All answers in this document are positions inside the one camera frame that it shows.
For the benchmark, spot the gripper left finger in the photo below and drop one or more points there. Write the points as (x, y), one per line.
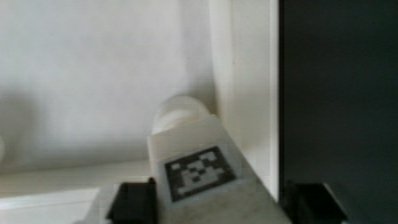
(134, 204)

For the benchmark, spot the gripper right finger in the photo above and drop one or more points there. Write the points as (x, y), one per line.
(311, 205)

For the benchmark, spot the white table leg with tag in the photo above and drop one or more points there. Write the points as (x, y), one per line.
(208, 187)

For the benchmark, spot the white square tabletop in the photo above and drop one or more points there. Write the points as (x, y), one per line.
(100, 58)

